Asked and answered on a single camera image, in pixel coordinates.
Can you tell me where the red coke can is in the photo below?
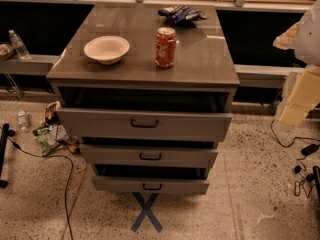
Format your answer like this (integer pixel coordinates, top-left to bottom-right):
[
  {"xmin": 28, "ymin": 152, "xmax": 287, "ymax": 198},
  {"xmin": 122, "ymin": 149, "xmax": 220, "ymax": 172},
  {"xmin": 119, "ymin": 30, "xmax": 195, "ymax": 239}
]
[{"xmin": 155, "ymin": 27, "xmax": 177, "ymax": 68}]

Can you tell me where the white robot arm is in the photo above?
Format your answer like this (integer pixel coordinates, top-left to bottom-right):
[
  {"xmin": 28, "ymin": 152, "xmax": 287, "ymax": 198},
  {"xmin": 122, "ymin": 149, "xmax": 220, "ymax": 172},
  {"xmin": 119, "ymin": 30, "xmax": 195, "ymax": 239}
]
[{"xmin": 273, "ymin": 6, "xmax": 320, "ymax": 129}]

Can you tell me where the white paper bowl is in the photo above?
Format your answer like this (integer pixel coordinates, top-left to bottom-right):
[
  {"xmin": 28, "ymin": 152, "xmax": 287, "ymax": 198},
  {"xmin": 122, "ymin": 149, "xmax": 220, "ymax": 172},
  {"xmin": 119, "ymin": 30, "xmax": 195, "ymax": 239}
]
[{"xmin": 84, "ymin": 36, "xmax": 130, "ymax": 65}]

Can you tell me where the bowl on left ledge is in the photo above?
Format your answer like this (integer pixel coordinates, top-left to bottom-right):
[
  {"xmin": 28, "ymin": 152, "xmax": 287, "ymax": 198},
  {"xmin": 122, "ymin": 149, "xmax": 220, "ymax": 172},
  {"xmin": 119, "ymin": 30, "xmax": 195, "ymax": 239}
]
[{"xmin": 0, "ymin": 43, "xmax": 15, "ymax": 61}]

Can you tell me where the grey drawer cabinet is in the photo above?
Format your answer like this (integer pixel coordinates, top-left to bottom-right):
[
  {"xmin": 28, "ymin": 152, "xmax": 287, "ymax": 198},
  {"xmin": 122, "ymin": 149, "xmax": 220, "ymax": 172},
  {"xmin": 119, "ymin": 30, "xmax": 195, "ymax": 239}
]
[{"xmin": 47, "ymin": 4, "xmax": 239, "ymax": 181}]

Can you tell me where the middle grey drawer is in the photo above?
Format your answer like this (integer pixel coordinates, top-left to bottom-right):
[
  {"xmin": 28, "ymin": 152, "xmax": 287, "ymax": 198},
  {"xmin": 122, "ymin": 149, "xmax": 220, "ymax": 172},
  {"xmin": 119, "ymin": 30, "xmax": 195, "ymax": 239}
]
[{"xmin": 80, "ymin": 144, "xmax": 217, "ymax": 168}]

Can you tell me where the grey drawer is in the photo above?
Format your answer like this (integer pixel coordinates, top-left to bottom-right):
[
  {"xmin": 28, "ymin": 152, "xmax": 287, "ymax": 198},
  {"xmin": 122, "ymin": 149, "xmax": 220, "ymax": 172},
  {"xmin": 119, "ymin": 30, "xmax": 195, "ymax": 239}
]
[
  {"xmin": 92, "ymin": 176, "xmax": 209, "ymax": 194},
  {"xmin": 58, "ymin": 108, "xmax": 232, "ymax": 142},
  {"xmin": 80, "ymin": 144, "xmax": 217, "ymax": 168}
]

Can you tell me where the bottom grey drawer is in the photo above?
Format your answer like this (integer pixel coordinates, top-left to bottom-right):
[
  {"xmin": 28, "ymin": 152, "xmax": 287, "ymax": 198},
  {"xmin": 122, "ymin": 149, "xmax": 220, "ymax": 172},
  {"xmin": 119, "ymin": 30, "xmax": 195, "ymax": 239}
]
[{"xmin": 92, "ymin": 176, "xmax": 209, "ymax": 194}]

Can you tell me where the top grey drawer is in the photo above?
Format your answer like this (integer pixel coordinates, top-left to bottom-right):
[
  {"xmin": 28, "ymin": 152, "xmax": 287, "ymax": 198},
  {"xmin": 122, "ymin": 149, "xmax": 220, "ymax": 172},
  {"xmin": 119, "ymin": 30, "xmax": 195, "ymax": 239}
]
[{"xmin": 58, "ymin": 108, "xmax": 232, "ymax": 142}]

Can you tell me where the blue tape cross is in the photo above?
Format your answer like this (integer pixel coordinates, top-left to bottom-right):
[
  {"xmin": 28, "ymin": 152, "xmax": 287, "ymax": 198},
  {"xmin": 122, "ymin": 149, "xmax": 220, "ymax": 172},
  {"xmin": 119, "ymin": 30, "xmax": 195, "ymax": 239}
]
[{"xmin": 131, "ymin": 192, "xmax": 163, "ymax": 233}]

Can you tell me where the blue chip bag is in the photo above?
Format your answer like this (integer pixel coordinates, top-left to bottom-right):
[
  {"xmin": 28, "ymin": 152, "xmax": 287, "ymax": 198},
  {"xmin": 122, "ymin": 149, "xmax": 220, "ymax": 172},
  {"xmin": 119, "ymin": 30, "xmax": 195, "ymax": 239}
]
[{"xmin": 158, "ymin": 5, "xmax": 207, "ymax": 24}]

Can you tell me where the brown snack bag on floor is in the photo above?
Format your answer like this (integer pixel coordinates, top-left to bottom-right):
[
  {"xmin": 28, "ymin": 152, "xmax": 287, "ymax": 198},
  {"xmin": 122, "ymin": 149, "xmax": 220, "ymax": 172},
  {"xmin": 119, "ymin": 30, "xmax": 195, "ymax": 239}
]
[{"xmin": 43, "ymin": 101, "xmax": 61, "ymax": 124}]

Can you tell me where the green snack bag on floor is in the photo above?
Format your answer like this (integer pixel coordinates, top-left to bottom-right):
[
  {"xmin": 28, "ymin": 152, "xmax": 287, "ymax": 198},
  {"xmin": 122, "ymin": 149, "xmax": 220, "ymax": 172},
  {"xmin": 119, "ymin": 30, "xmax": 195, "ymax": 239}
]
[{"xmin": 33, "ymin": 124, "xmax": 67, "ymax": 156}]

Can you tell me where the small water bottle on floor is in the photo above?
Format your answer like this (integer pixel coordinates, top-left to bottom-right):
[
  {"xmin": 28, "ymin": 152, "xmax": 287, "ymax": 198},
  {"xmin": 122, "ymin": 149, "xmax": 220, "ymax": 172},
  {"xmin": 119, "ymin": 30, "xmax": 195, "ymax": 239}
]
[{"xmin": 18, "ymin": 110, "xmax": 29, "ymax": 131}]

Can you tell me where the black stand left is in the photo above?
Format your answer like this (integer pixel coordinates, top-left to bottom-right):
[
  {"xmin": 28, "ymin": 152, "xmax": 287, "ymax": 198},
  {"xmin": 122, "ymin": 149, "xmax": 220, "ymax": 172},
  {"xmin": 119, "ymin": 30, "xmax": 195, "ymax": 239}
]
[{"xmin": 0, "ymin": 123, "xmax": 15, "ymax": 189}]

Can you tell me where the clear water bottle on ledge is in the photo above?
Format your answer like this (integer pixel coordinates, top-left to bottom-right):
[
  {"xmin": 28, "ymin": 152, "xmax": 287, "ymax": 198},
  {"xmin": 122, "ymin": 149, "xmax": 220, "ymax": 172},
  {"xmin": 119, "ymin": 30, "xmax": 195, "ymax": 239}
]
[{"xmin": 9, "ymin": 30, "xmax": 31, "ymax": 59}]

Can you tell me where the black floor cable left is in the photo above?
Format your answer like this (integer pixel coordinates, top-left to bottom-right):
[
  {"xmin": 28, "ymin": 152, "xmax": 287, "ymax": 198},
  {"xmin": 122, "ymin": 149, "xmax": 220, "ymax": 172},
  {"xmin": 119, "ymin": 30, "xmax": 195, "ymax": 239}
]
[{"xmin": 0, "ymin": 126, "xmax": 75, "ymax": 240}]

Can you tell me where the black power adapter cable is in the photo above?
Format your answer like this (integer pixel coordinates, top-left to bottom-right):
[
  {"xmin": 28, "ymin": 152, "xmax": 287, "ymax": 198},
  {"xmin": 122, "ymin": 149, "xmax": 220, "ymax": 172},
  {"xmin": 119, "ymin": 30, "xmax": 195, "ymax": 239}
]
[{"xmin": 269, "ymin": 118, "xmax": 320, "ymax": 198}]

